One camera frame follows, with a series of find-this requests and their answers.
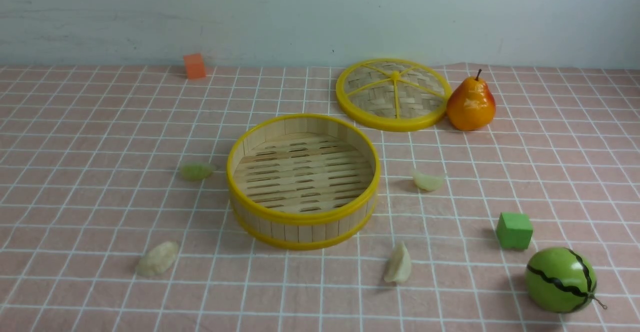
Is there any bamboo steamer tray yellow rim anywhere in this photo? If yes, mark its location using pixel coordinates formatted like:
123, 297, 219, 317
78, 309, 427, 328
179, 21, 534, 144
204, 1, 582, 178
226, 114, 381, 250

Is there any pale green dumpling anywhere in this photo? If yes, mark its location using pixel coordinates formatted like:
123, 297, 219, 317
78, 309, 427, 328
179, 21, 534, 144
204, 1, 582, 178
412, 169, 446, 191

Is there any cream dumpling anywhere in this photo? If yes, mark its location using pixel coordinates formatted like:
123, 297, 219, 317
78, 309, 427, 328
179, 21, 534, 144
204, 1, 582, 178
382, 241, 412, 284

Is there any white dumpling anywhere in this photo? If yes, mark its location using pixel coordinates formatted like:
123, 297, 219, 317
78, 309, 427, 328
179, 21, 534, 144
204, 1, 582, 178
135, 241, 179, 277

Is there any bamboo steamer lid yellow rim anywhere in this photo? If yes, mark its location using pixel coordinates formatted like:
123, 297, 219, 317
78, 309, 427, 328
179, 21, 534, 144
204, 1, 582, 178
334, 58, 453, 133

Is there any orange foam cube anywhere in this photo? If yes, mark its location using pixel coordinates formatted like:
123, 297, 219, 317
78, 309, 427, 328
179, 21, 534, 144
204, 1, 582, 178
183, 53, 207, 80

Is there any orange yellow toy pear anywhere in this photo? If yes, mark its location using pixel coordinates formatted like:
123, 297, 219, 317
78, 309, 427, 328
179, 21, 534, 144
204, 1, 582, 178
446, 69, 497, 131

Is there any green foam cube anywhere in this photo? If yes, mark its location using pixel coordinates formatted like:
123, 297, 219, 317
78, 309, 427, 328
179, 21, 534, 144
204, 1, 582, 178
496, 213, 534, 250

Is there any pink checkered tablecloth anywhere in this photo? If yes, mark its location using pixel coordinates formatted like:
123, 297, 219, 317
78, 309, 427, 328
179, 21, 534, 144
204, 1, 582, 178
1, 63, 639, 331

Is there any green toy watermelon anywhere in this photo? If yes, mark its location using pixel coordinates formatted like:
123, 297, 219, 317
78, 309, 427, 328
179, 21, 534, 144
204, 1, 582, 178
525, 247, 608, 314

